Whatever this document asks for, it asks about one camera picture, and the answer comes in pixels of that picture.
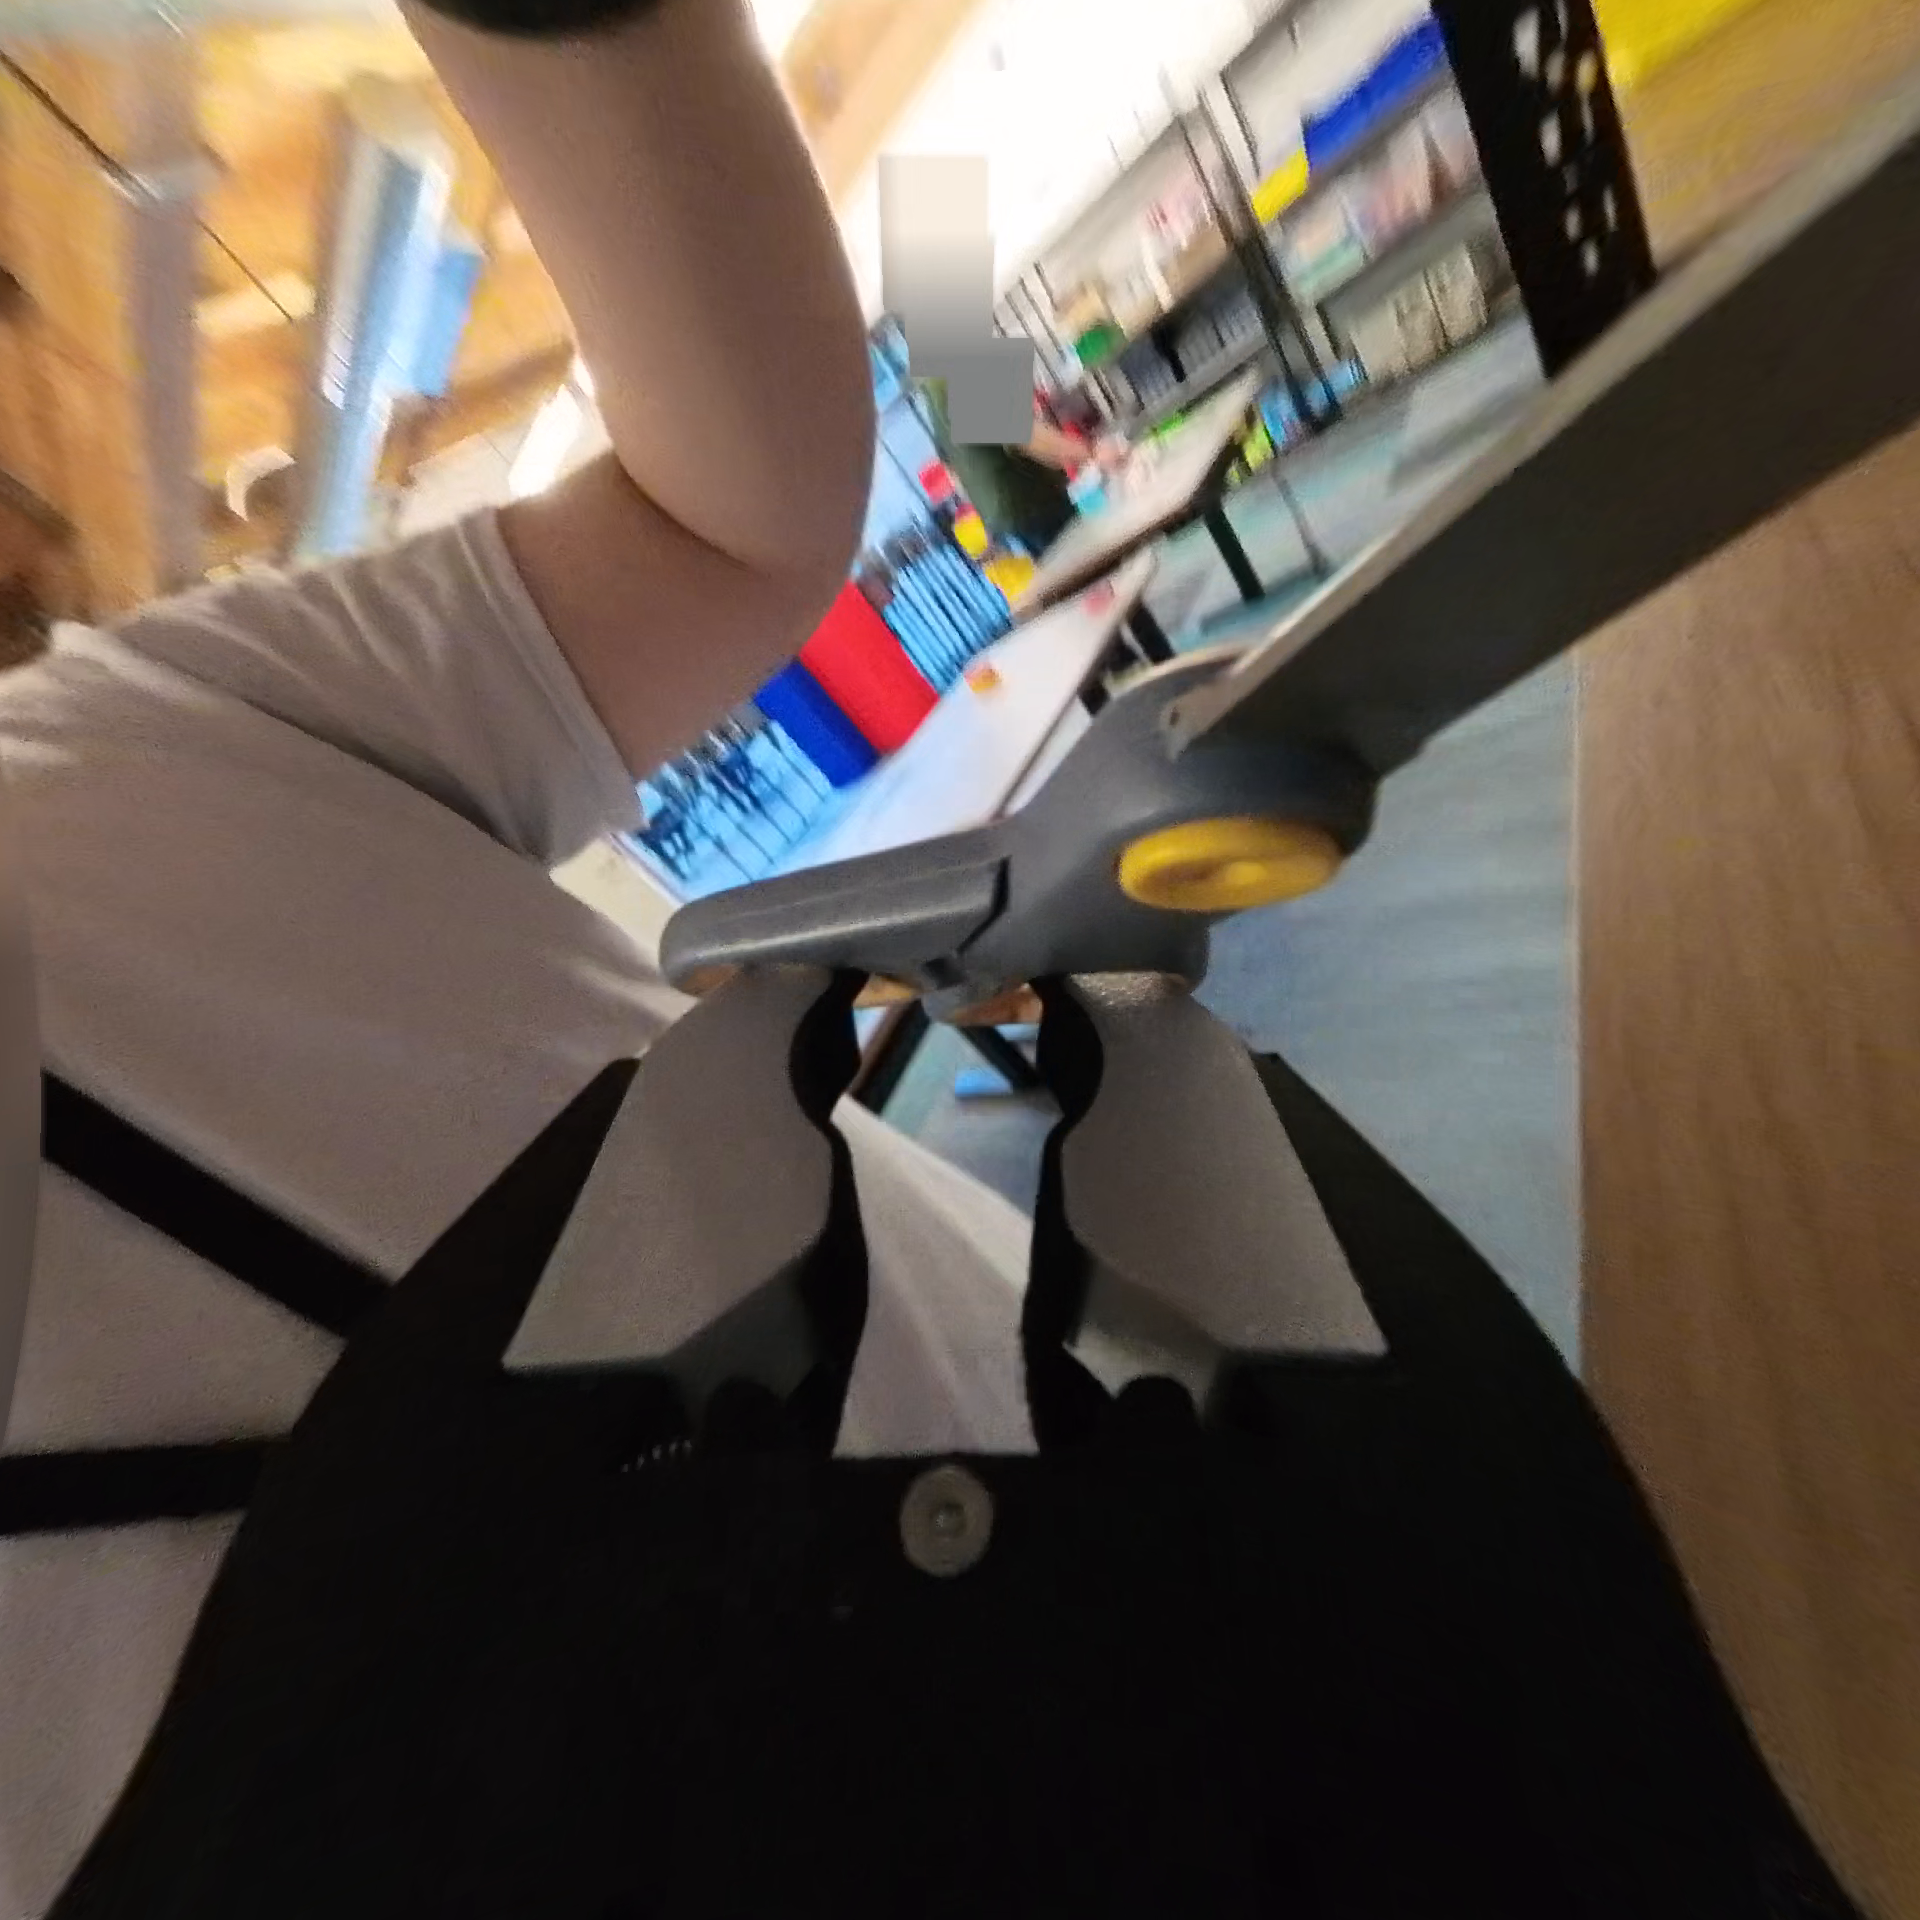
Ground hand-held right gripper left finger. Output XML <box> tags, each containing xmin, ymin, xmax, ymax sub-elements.
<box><xmin>500</xmin><ymin>964</ymin><xmax>869</xmax><ymax>1375</ymax></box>

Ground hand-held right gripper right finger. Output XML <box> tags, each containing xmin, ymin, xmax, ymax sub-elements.
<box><xmin>1025</xmin><ymin>969</ymin><xmax>1387</xmax><ymax>1381</ymax></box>

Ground grey yellow scissors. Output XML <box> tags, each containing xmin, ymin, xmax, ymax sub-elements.
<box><xmin>656</xmin><ymin>164</ymin><xmax>1920</xmax><ymax>1037</ymax></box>

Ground person's left forearm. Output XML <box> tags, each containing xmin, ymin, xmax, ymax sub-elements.
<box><xmin>392</xmin><ymin>0</ymin><xmax>875</xmax><ymax>788</ymax></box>

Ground row of black chairs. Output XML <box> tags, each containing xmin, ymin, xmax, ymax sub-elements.
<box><xmin>859</xmin><ymin>517</ymin><xmax>1019</xmax><ymax>677</ymax></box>
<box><xmin>633</xmin><ymin>716</ymin><xmax>830</xmax><ymax>884</ymax></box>

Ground blue foam block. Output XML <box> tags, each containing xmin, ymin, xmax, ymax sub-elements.
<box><xmin>749</xmin><ymin>666</ymin><xmax>875</xmax><ymax>788</ymax></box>

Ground red foam block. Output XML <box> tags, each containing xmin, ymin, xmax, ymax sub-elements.
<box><xmin>793</xmin><ymin>584</ymin><xmax>951</xmax><ymax>755</ymax></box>

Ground background shelf of boxes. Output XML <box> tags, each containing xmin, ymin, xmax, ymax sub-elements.
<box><xmin>1025</xmin><ymin>15</ymin><xmax>1547</xmax><ymax>464</ymax></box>

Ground black metal rack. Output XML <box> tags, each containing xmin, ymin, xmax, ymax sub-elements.
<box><xmin>1432</xmin><ymin>0</ymin><xmax>1662</xmax><ymax>382</ymax></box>

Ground wooden rack shelf board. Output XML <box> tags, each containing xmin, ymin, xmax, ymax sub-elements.
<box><xmin>1588</xmin><ymin>0</ymin><xmax>1920</xmax><ymax>275</ymax></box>

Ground black body strap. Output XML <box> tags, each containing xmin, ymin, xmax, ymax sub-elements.
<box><xmin>0</xmin><ymin>1437</ymin><xmax>278</xmax><ymax>1544</ymax></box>
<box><xmin>40</xmin><ymin>1069</ymin><xmax>399</xmax><ymax>1338</ymax></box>

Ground black wrist strap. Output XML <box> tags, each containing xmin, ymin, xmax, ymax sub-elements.
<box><xmin>402</xmin><ymin>0</ymin><xmax>664</xmax><ymax>45</ymax></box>

